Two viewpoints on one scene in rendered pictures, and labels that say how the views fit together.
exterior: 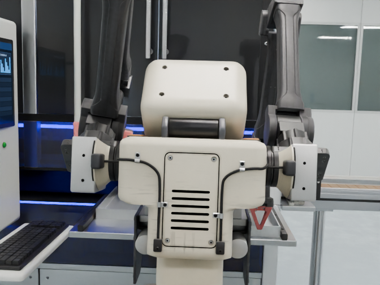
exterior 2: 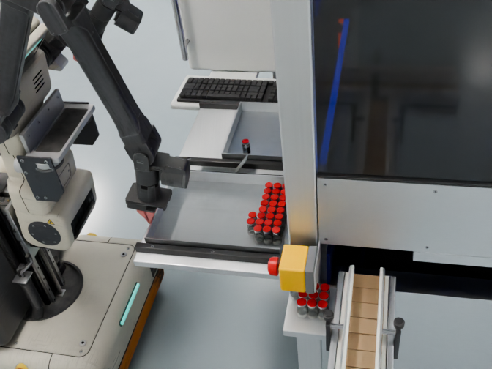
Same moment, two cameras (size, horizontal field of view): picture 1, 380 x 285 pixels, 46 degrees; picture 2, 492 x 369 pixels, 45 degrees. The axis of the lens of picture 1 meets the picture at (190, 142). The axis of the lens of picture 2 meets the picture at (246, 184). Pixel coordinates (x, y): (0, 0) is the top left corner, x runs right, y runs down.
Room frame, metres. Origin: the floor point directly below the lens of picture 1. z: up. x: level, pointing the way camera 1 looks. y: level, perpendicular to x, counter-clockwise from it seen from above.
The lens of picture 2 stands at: (1.84, -1.23, 1.97)
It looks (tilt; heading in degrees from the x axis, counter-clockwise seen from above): 42 degrees down; 105
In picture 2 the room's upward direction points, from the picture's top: 8 degrees counter-clockwise
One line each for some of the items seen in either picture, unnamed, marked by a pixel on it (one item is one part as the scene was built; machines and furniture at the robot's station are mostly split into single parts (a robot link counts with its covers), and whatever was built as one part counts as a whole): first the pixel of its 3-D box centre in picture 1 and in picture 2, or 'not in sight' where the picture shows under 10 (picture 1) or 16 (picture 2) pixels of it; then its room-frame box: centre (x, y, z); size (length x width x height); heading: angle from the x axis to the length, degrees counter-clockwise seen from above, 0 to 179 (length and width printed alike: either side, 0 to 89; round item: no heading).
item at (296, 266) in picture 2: not in sight; (298, 268); (1.72, -0.42, 0.99); 0.08 x 0.07 x 0.07; 178
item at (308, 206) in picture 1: (295, 204); (318, 312); (1.76, -0.44, 0.87); 0.14 x 0.13 x 0.02; 178
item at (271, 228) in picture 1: (234, 214); (222, 211); (1.49, -0.16, 0.90); 0.34 x 0.26 x 0.04; 178
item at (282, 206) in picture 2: not in sight; (281, 213); (1.65, -0.17, 0.90); 0.18 x 0.02 x 0.05; 88
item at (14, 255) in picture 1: (27, 241); (235, 90); (1.40, 0.52, 0.82); 0.40 x 0.14 x 0.02; 176
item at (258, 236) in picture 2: not in sight; (264, 211); (1.60, -0.17, 0.90); 0.18 x 0.02 x 0.05; 88
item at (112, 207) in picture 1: (141, 202); (287, 132); (1.62, 0.18, 0.90); 0.34 x 0.26 x 0.04; 178
